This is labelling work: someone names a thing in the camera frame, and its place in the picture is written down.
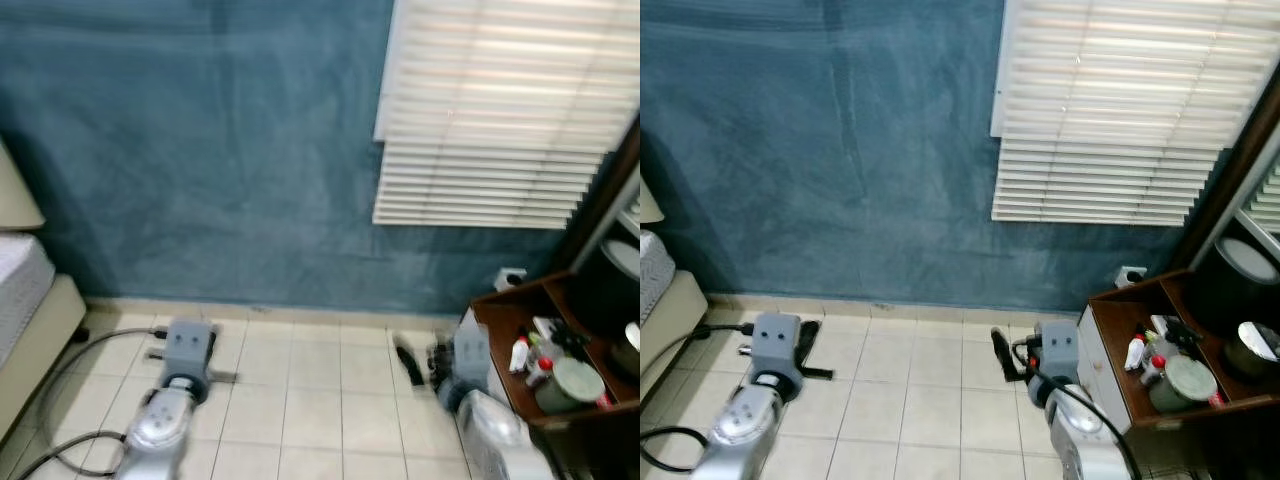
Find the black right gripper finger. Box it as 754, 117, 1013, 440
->
990, 327, 1017, 384
394, 334, 427, 389

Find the white drawer unit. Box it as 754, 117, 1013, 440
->
1074, 304, 1132, 434
455, 309, 502, 403

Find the brown wooden nightstand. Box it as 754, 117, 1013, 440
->
469, 268, 641, 433
1087, 266, 1280, 433

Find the green round tin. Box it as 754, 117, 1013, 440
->
1147, 354, 1220, 415
534, 357, 607, 417

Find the white patterned mattress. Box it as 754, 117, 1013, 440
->
640, 229, 680, 323
0, 232, 57, 369

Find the metal pot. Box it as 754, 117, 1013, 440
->
613, 321, 641, 378
1224, 321, 1280, 383

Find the black cylinder grey top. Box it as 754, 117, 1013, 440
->
1189, 235, 1280, 337
570, 237, 641, 327

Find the dark wooden framed mirror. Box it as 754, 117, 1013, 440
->
1168, 93, 1280, 273
552, 113, 641, 277

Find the cream tufted headboard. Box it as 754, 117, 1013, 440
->
640, 178, 667, 227
0, 138, 47, 233

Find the white window blind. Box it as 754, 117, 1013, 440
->
989, 0, 1280, 227
372, 0, 641, 230

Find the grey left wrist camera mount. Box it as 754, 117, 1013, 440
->
749, 312, 802, 377
161, 319, 217, 380

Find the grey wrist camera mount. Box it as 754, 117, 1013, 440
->
449, 324, 492, 388
161, 319, 217, 380
749, 312, 802, 377
1035, 319, 1080, 387

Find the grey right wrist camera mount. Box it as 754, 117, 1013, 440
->
1035, 319, 1080, 387
449, 324, 492, 388

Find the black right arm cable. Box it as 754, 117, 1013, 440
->
1014, 342, 1143, 480

